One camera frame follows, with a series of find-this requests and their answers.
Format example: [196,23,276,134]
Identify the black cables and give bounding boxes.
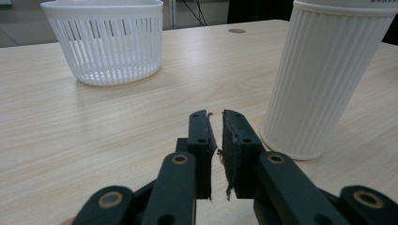
[181,0,208,27]

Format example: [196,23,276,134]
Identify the white ribbed paper cup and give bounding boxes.
[260,0,398,161]

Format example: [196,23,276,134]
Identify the white slotted plastic basket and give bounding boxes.
[40,0,164,87]

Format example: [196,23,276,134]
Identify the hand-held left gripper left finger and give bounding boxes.
[175,109,218,201]

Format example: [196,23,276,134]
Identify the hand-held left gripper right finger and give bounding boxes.
[221,109,267,201]

